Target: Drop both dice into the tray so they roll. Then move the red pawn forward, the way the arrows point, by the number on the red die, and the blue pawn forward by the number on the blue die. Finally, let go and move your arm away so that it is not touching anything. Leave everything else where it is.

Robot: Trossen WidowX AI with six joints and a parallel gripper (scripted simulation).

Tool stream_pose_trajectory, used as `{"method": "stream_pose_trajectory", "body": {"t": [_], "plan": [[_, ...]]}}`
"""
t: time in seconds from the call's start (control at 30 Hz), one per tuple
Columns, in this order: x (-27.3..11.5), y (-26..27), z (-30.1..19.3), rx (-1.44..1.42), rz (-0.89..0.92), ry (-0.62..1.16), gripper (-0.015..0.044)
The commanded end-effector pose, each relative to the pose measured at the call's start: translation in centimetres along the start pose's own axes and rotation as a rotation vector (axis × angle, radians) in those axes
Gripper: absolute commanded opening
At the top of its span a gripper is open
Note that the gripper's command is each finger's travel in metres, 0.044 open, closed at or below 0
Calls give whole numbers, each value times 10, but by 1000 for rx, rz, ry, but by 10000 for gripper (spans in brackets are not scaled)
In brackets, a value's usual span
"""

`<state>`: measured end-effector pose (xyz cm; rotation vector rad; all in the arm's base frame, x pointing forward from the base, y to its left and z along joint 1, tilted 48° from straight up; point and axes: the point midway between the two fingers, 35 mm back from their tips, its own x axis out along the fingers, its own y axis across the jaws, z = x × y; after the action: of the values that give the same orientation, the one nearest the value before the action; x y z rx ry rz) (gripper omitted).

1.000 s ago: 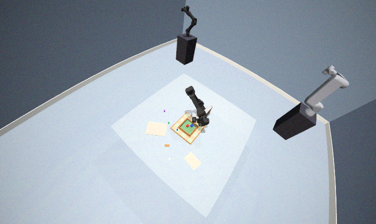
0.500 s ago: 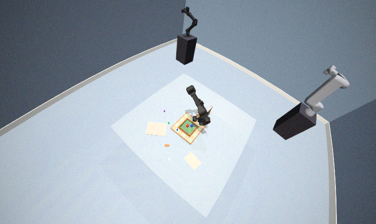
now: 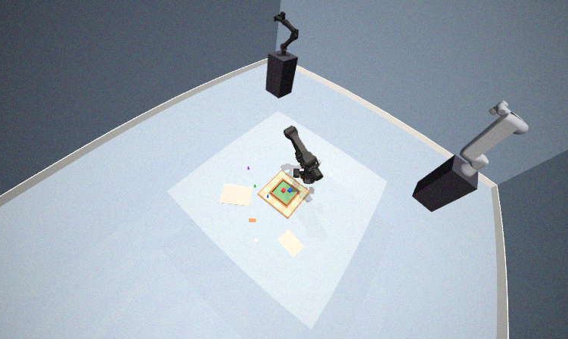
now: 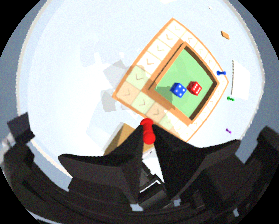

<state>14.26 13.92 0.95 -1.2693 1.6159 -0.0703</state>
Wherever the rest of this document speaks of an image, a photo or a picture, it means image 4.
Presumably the red pawn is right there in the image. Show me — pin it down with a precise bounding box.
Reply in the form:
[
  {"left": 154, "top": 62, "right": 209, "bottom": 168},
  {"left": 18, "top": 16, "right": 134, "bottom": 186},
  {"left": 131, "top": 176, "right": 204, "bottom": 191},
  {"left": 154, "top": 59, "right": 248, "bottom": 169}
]
[{"left": 140, "top": 119, "right": 155, "bottom": 144}]

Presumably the red die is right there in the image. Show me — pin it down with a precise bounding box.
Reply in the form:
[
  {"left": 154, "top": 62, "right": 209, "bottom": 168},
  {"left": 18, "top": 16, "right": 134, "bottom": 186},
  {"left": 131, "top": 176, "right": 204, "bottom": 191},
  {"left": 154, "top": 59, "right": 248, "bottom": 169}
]
[{"left": 186, "top": 81, "right": 202, "bottom": 96}]

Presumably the blue die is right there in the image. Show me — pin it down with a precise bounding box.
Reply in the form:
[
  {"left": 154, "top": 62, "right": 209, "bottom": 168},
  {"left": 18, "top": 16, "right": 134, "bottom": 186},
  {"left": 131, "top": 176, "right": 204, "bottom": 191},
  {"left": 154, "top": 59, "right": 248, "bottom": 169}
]
[{"left": 170, "top": 83, "right": 187, "bottom": 97}]

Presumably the white flat sheet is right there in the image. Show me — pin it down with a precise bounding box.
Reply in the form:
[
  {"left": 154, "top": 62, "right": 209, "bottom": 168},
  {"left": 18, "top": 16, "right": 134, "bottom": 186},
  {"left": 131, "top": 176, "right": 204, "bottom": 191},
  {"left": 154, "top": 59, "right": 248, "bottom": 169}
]
[{"left": 231, "top": 60, "right": 251, "bottom": 99}]

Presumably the blue pawn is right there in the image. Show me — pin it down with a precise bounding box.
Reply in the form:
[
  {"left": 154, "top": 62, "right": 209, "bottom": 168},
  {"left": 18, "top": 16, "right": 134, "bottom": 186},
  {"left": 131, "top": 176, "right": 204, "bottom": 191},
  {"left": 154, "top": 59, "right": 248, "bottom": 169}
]
[{"left": 216, "top": 71, "right": 225, "bottom": 76}]

